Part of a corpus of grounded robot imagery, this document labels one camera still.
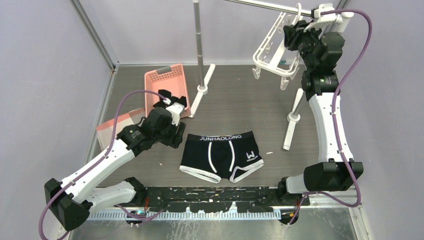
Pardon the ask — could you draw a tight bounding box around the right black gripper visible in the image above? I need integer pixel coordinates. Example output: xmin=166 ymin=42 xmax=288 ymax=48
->
xmin=283 ymin=20 xmax=323 ymax=71

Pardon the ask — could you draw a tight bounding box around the white clip hanger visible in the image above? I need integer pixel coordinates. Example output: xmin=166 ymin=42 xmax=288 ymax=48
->
xmin=252 ymin=2 xmax=303 ymax=91

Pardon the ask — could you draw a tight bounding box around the black boxer briefs white trim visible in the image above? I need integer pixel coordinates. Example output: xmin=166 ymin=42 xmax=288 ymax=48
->
xmin=179 ymin=131 xmax=265 ymax=184

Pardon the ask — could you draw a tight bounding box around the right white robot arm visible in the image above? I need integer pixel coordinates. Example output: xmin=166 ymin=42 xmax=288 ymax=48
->
xmin=277 ymin=20 xmax=364 ymax=206

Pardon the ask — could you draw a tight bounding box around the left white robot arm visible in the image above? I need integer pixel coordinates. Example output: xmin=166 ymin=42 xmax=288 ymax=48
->
xmin=44 ymin=103 xmax=186 ymax=231

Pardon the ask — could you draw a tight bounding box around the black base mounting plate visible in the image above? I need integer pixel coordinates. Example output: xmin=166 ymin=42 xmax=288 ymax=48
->
xmin=120 ymin=186 xmax=303 ymax=213

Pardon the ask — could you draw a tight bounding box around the pink checked cloth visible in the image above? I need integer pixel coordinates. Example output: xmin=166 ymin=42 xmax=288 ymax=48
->
xmin=96 ymin=107 xmax=147 ymax=153

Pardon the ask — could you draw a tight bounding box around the silver clothes rack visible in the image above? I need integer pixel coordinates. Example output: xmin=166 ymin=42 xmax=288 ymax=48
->
xmin=187 ymin=0 xmax=355 ymax=152

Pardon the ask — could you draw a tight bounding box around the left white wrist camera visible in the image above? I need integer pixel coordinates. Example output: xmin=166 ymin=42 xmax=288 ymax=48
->
xmin=166 ymin=103 xmax=185 ymax=126

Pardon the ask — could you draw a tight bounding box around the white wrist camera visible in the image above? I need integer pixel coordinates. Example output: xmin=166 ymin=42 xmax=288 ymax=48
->
xmin=303 ymin=3 xmax=337 ymax=32
xmin=166 ymin=103 xmax=185 ymax=126

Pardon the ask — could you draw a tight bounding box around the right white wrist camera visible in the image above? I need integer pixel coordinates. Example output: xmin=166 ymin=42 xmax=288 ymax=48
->
xmin=303 ymin=3 xmax=337 ymax=32

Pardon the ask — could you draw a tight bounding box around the aluminium frame post right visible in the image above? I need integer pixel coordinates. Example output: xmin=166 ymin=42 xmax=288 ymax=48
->
xmin=306 ymin=0 xmax=352 ymax=69

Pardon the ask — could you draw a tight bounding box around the aluminium frame post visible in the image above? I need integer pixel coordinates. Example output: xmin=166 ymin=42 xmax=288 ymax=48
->
xmin=306 ymin=0 xmax=352 ymax=69
xmin=70 ymin=0 xmax=120 ymax=69

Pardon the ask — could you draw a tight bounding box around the aluminium frame post left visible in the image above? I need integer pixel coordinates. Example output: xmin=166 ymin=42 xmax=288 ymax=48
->
xmin=70 ymin=0 xmax=120 ymax=69

